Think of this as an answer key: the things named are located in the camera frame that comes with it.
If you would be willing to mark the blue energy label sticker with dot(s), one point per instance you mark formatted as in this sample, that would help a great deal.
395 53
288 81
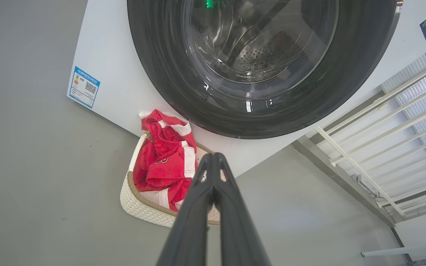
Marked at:
84 87

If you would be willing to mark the red and white garment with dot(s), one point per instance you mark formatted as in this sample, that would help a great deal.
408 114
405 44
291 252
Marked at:
165 166

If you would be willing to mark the black round glass washer door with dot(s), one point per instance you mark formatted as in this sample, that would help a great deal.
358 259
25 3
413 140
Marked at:
161 55

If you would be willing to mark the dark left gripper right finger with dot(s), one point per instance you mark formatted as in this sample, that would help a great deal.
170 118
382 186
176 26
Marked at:
235 229

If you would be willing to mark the white front-load washing machine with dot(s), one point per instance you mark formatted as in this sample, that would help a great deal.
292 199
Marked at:
113 66

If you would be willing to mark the cream perforated laundry basket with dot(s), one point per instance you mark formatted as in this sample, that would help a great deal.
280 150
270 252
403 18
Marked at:
139 207

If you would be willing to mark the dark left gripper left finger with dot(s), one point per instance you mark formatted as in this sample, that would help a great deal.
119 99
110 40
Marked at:
192 221

